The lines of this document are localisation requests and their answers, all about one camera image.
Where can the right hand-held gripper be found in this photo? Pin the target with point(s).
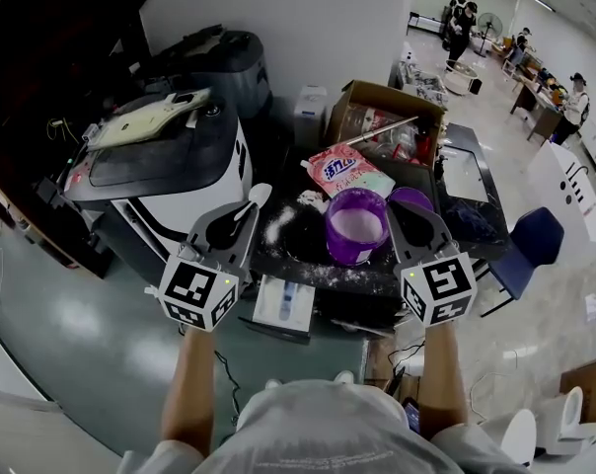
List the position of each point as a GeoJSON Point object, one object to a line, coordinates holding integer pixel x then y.
{"type": "Point", "coordinates": [441, 289]}

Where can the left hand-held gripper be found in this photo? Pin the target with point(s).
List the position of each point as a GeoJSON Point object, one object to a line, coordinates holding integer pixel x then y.
{"type": "Point", "coordinates": [199, 289]}

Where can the white plastic spoon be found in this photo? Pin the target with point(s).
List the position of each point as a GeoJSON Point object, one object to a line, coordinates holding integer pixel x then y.
{"type": "Point", "coordinates": [258, 194]}

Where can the white detergent powder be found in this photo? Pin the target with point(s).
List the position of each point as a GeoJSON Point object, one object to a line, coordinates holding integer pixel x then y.
{"type": "Point", "coordinates": [354, 225]}
{"type": "Point", "coordinates": [280, 222]}

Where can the white detergent drawer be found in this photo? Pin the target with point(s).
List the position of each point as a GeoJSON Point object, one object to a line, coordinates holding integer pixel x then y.
{"type": "Point", "coordinates": [283, 304]}

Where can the person's right forearm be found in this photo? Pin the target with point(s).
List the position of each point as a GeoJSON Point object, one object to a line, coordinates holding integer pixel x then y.
{"type": "Point", "coordinates": [443, 378]}

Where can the person's left forearm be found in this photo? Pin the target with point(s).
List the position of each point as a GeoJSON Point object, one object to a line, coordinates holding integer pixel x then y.
{"type": "Point", "coordinates": [189, 388]}

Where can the pink detergent pouch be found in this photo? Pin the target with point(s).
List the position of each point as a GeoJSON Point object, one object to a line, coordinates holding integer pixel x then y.
{"type": "Point", "coordinates": [347, 171]}

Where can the purple tub lid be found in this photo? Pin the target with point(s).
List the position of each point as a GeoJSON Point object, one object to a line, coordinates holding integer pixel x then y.
{"type": "Point", "coordinates": [411, 199]}

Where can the white and black appliance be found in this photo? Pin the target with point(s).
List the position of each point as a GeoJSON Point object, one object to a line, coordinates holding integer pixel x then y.
{"type": "Point", "coordinates": [179, 176]}

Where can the purple plastic tub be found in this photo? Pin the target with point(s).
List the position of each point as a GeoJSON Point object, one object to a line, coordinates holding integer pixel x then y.
{"type": "Point", "coordinates": [347, 255]}

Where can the metal rod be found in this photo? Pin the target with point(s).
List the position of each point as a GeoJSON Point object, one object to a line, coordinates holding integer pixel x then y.
{"type": "Point", "coordinates": [382, 129]}

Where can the blue chair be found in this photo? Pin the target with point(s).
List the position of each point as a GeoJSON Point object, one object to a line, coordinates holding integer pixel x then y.
{"type": "Point", "coordinates": [530, 245]}

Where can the open cardboard box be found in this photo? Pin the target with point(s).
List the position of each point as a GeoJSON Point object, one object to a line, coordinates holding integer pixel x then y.
{"type": "Point", "coordinates": [377, 102]}

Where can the white carton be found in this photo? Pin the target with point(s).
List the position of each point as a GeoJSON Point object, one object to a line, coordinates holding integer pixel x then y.
{"type": "Point", "coordinates": [310, 111]}

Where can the cream plastic panel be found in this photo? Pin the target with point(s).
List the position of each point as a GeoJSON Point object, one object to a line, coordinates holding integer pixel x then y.
{"type": "Point", "coordinates": [140, 121]}

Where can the round white table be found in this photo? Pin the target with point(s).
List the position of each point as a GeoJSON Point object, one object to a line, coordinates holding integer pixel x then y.
{"type": "Point", "coordinates": [462, 79]}

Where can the dark grey appliance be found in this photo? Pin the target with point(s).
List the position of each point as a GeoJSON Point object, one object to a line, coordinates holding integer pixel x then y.
{"type": "Point", "coordinates": [234, 67]}

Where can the white cabinet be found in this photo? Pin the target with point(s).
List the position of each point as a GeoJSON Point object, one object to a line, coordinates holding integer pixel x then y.
{"type": "Point", "coordinates": [579, 200]}

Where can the person's white shoe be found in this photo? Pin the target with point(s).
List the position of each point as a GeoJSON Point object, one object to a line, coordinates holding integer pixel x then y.
{"type": "Point", "coordinates": [273, 383]}
{"type": "Point", "coordinates": [345, 376]}

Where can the brown wooden desk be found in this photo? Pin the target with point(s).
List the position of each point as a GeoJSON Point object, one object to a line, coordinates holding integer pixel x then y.
{"type": "Point", "coordinates": [537, 111]}

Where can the blue phone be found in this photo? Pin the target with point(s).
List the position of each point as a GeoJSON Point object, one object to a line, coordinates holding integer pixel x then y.
{"type": "Point", "coordinates": [412, 415]}

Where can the standing fan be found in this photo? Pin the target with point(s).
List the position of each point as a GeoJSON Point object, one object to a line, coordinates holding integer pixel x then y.
{"type": "Point", "coordinates": [489, 25]}

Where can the person's grey shirt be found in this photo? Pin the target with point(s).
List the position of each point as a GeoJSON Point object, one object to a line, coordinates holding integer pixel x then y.
{"type": "Point", "coordinates": [322, 427]}

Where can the white toilet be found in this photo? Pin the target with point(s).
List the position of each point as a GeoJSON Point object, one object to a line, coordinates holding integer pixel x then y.
{"type": "Point", "coordinates": [572, 420]}
{"type": "Point", "coordinates": [520, 435]}

